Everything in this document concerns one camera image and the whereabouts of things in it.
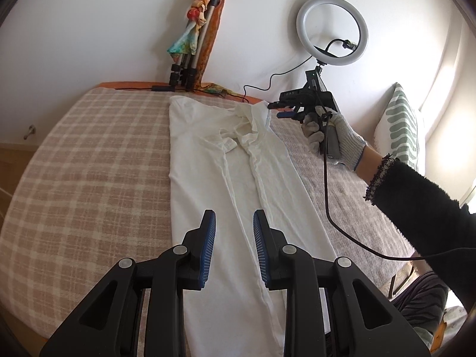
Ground orange woven cloth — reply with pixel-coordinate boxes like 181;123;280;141
197;0;228;87

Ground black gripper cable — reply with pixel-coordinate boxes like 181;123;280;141
320;112;476;261

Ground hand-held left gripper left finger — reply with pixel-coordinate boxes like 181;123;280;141
39;209;217;357

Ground floral yellow cloth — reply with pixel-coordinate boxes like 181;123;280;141
201;83;240;98

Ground green patterned white pillow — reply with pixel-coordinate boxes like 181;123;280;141
374;82;426;173

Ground person's striped dark pants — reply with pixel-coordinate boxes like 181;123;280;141
390;270;450;346

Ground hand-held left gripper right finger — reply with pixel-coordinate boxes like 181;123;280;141
253;209;432;357

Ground person's right hand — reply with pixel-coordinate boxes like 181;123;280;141
300;106;368;172

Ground colourful tie-dye scarf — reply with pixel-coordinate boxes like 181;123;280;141
167;0;224;58

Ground black ring light cable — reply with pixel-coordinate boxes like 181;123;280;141
112;55;313;104

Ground white ring light on tripod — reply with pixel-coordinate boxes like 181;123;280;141
296;0;369;93

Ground beige checked blanket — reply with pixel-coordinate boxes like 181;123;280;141
0;88;425;339

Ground person's right forearm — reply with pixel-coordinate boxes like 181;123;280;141
355;144;476;320

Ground white shirt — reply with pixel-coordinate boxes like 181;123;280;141
168;95;339;357

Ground folded silver tripod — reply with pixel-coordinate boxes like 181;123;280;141
169;0;220;90

